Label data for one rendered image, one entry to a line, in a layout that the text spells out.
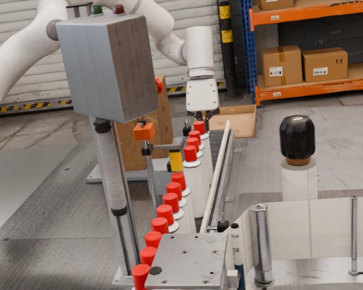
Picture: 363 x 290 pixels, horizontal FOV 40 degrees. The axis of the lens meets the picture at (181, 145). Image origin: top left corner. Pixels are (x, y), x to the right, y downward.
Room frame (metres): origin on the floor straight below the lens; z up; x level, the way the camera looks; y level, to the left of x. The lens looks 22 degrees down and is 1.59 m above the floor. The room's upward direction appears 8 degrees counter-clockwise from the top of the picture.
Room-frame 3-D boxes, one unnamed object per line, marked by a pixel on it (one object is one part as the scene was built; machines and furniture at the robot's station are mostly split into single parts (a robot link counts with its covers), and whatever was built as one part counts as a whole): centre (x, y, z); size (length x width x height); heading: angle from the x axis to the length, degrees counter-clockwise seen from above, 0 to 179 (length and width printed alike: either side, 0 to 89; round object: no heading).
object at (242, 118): (2.06, -0.20, 0.85); 0.30 x 0.26 x 0.04; 167
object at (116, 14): (0.99, 0.08, 1.49); 0.03 x 0.03 x 0.02
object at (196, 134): (1.35, -0.04, 0.98); 0.05 x 0.05 x 0.20
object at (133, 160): (1.82, 0.17, 0.99); 0.30 x 0.24 x 0.27; 172
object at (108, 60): (1.00, 0.12, 1.38); 0.17 x 0.10 x 0.19; 42
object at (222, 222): (1.11, -0.08, 0.89); 0.03 x 0.03 x 0.12; 77
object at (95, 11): (1.04, 0.13, 1.49); 0.03 x 0.03 x 0.02
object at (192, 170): (1.24, -0.02, 0.98); 0.05 x 0.05 x 0.20
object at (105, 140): (0.95, 0.15, 1.18); 0.04 x 0.04 x 0.21
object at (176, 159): (1.15, 0.02, 1.09); 0.03 x 0.01 x 0.06; 77
